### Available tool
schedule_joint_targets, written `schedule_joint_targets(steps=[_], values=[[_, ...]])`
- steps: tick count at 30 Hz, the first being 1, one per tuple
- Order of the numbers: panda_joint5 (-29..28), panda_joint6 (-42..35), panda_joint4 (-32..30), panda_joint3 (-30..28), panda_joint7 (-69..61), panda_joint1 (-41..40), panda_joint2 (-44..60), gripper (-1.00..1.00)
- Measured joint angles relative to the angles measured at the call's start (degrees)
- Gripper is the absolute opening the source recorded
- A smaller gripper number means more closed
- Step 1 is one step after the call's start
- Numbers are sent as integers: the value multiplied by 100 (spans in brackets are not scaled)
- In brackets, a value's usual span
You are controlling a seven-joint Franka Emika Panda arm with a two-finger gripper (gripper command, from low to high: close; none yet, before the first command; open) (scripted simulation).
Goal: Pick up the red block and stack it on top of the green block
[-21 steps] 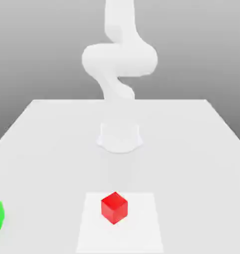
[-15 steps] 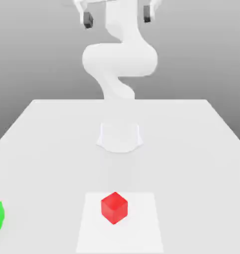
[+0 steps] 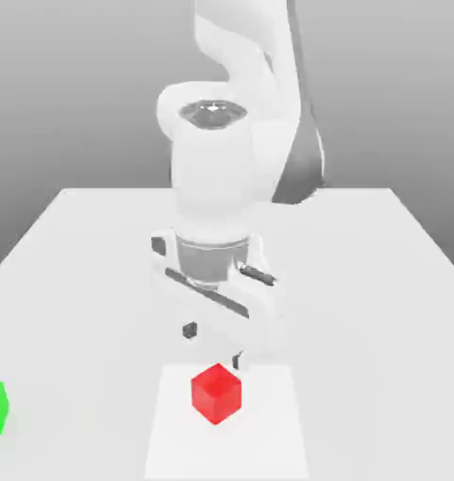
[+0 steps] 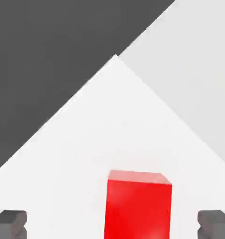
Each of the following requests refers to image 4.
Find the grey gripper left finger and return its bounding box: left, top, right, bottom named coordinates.
left=0, top=209, right=28, bottom=239

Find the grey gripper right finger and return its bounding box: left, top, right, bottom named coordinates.
left=197, top=209, right=225, bottom=239

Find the small red cube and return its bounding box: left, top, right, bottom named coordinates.
left=103, top=169, right=173, bottom=239

